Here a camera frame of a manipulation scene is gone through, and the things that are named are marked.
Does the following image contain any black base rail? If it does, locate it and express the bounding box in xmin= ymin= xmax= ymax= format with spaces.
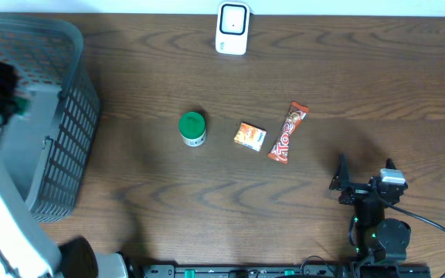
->
xmin=141 ymin=262 xmax=431 ymax=278

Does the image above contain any grey plastic basket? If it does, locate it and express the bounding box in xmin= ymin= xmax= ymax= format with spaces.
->
xmin=0 ymin=13 xmax=100 ymax=222

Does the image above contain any white barcode scanner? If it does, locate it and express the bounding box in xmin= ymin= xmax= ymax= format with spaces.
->
xmin=215 ymin=2 xmax=250 ymax=56

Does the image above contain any orange chocolate bar wrapper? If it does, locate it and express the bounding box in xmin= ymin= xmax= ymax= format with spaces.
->
xmin=268 ymin=101 xmax=309 ymax=164

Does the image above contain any small orange box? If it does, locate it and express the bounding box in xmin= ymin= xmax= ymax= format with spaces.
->
xmin=233 ymin=123 xmax=267 ymax=151

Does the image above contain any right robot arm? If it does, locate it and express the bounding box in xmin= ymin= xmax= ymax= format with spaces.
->
xmin=329 ymin=155 xmax=411 ymax=277

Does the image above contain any white green medicine box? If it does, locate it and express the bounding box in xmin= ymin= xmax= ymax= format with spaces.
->
xmin=15 ymin=92 xmax=32 ymax=117

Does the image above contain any green lid jar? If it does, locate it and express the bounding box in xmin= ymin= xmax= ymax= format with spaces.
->
xmin=178 ymin=111 xmax=206 ymax=147

